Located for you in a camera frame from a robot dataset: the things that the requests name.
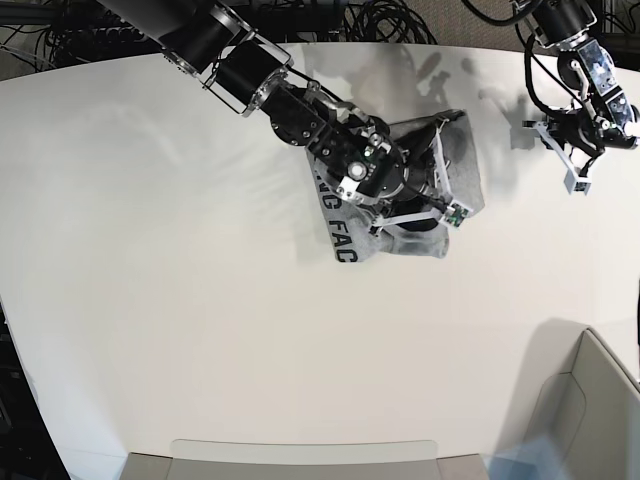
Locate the beige bin front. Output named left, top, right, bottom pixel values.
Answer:
left=120, top=439, right=489, bottom=479

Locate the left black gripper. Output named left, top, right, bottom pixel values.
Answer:
left=547, top=112, right=605, bottom=158

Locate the grey T-shirt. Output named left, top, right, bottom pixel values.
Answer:
left=309, top=109, right=484, bottom=263

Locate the beige bin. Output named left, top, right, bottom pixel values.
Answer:
left=518, top=328, right=639, bottom=479
left=120, top=439, right=489, bottom=479

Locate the beige bin right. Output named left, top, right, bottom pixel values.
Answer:
left=518, top=328, right=639, bottom=479

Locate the black cable bundle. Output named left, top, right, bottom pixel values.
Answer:
left=0, top=0, right=640, bottom=66

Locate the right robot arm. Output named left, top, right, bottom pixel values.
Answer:
left=104, top=1, right=455, bottom=232

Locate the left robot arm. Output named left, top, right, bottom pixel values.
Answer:
left=512, top=1, right=639, bottom=159

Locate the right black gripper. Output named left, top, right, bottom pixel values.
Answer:
left=391, top=149, right=444, bottom=216

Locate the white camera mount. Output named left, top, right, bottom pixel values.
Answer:
left=372, top=110, right=474, bottom=231
left=522, top=120, right=592, bottom=195

